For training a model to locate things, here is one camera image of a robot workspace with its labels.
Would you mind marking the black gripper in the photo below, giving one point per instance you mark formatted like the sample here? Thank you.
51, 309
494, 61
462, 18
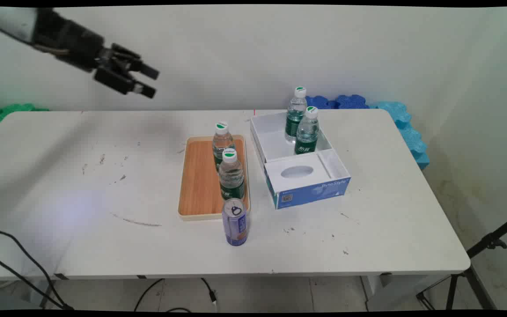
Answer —
71, 44

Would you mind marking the green label water bottle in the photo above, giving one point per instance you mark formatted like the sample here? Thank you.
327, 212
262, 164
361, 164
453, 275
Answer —
222, 141
231, 180
307, 134
295, 119

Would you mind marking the wooden tray with cream rim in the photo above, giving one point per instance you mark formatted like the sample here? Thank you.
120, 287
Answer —
198, 180

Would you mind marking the green foam mat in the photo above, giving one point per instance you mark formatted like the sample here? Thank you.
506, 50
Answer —
2, 113

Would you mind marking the purple drink can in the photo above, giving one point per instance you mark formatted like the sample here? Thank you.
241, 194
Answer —
235, 224

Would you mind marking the dark blue foam mat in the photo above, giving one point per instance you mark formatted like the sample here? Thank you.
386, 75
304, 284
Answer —
319, 102
351, 101

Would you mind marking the white and blue cardboard box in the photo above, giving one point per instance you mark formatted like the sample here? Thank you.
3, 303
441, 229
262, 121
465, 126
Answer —
310, 189

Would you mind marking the light blue foam mat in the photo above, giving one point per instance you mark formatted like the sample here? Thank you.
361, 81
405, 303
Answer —
405, 127

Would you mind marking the black tripod stand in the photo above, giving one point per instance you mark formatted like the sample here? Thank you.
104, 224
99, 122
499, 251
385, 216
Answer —
491, 241

